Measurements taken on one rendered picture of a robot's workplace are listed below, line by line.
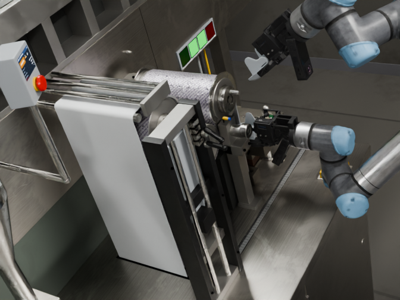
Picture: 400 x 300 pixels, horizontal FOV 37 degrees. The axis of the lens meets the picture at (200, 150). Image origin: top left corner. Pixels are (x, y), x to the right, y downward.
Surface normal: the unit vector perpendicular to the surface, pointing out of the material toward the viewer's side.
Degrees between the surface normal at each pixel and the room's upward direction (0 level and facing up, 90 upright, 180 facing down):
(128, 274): 0
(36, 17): 90
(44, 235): 90
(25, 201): 90
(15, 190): 90
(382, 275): 0
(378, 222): 0
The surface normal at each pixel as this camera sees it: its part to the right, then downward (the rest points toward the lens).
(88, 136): -0.48, 0.60
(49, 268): 0.84, 0.15
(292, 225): -0.22, -0.78
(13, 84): -0.06, 0.61
